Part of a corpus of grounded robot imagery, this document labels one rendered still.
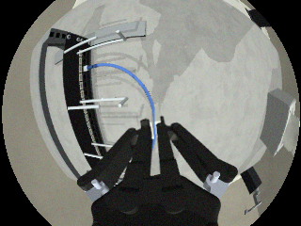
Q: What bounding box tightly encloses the blue cable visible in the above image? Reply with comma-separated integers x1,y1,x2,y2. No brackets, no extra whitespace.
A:
93,63,156,148

